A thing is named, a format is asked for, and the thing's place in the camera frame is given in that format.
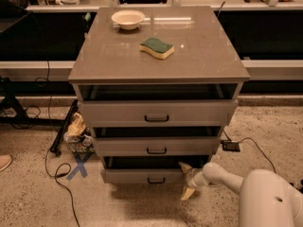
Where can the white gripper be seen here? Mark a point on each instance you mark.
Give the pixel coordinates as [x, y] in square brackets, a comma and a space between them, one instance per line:
[190, 179]

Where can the grey bottom drawer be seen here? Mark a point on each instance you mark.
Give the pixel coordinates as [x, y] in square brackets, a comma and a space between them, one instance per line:
[147, 169]

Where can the grey drawer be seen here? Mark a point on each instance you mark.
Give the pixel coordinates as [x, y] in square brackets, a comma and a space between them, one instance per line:
[157, 113]
[157, 146]
[147, 169]

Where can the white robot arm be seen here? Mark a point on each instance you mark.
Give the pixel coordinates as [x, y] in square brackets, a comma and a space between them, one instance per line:
[266, 199]

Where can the grey middle drawer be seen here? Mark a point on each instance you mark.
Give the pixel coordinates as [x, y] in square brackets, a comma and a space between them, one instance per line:
[157, 146]

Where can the grey top drawer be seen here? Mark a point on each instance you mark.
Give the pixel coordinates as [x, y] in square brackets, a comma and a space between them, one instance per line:
[157, 113]

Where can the grey drawer cabinet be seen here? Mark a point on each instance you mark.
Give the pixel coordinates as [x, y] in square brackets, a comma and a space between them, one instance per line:
[204, 66]

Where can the black power adapter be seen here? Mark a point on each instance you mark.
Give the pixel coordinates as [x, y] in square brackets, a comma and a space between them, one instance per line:
[231, 146]

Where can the blue tape cross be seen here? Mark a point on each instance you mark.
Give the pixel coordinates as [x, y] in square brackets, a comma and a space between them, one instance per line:
[81, 159]

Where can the crumpled bag pile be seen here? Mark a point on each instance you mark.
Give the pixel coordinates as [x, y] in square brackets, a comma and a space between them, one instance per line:
[78, 137]

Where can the green yellow sponge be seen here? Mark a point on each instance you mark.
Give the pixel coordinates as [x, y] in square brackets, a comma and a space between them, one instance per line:
[157, 48]

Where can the black stand leg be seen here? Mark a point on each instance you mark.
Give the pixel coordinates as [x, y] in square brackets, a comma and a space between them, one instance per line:
[55, 148]

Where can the white bowl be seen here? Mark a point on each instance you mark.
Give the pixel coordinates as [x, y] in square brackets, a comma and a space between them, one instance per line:
[128, 19]

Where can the shoe tip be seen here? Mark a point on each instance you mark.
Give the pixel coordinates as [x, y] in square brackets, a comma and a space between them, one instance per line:
[5, 161]

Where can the black table frame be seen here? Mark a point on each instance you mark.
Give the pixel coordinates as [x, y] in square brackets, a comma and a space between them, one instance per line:
[21, 119]

